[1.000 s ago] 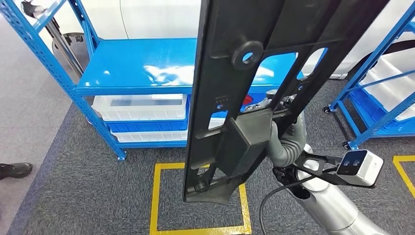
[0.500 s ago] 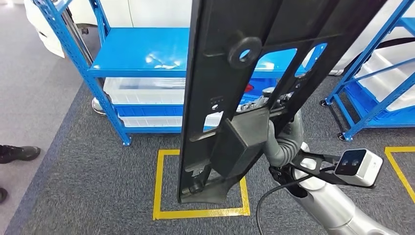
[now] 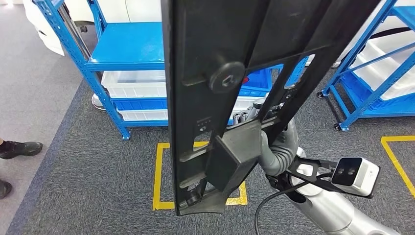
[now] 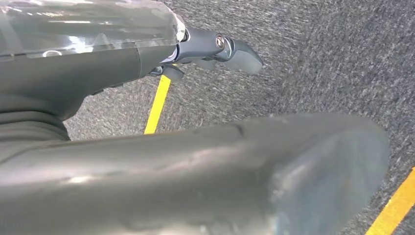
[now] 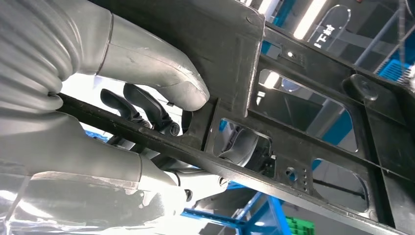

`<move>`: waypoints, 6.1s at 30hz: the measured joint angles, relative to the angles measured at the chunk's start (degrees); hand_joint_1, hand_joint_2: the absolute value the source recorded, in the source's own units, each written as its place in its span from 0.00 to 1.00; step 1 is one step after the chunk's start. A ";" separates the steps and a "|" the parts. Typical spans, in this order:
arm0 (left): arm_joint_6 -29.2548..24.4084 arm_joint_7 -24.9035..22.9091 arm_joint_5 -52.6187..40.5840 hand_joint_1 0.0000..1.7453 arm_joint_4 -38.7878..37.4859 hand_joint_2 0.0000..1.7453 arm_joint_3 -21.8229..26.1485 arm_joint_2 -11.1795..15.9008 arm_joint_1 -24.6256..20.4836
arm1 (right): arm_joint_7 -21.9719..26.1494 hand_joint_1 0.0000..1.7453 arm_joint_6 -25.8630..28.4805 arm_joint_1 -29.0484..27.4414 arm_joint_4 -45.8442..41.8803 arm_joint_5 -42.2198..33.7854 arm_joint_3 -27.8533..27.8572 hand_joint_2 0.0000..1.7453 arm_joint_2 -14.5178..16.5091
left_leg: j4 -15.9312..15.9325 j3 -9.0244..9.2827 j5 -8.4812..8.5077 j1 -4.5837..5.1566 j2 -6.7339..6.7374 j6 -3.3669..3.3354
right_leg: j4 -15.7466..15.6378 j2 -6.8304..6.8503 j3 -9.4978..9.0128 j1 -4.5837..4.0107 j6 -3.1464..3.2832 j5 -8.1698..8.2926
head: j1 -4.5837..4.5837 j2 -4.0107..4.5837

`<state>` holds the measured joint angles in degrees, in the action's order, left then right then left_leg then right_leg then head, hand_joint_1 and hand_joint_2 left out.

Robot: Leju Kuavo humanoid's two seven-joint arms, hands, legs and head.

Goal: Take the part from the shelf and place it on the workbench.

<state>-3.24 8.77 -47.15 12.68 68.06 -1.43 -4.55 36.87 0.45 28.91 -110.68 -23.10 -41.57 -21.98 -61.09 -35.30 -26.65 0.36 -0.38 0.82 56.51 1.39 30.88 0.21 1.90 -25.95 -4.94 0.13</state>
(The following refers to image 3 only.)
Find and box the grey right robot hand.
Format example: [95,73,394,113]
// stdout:
[232,98,300,155]

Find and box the black plastic plate bracket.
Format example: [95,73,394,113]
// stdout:
[161,0,382,216]

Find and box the blue metal shelf rack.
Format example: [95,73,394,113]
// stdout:
[32,0,309,141]

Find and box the blue plastic bin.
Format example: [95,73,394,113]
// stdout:
[111,97,169,112]
[340,72,415,113]
[239,67,274,97]

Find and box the blue wheeled metal cart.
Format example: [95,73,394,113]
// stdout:
[317,0,415,132]

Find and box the shallow white plastic bin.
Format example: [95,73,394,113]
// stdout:
[117,109,169,122]

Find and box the round metal floor base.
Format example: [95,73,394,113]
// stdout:
[91,93,108,112]

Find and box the white car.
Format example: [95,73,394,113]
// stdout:
[23,0,163,56]

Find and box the person's dark shoe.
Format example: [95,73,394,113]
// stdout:
[0,179,13,200]
[0,140,44,160]

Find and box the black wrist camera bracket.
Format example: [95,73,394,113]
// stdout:
[266,155,373,199]

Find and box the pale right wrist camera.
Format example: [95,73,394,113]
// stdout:
[330,157,381,197]

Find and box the black camera cable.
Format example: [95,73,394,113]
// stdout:
[254,173,336,235]

